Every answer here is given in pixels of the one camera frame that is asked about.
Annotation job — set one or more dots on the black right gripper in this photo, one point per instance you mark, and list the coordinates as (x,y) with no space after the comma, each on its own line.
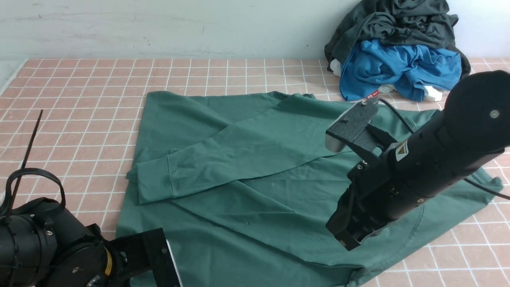
(368,205)

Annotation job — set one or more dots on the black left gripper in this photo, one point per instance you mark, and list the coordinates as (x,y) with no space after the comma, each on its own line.
(113,261)

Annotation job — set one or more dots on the green long sleeve shirt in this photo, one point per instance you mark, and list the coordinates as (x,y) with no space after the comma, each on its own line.
(243,187)

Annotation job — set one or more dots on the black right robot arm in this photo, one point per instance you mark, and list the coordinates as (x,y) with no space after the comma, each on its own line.
(393,178)

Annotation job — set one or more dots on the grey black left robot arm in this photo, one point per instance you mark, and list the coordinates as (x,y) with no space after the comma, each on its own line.
(56,252)

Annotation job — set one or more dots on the blue crumpled garment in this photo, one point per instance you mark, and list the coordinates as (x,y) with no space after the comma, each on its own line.
(408,67)

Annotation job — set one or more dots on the dark grey crumpled garment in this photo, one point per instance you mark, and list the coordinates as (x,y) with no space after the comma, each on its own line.
(394,23)

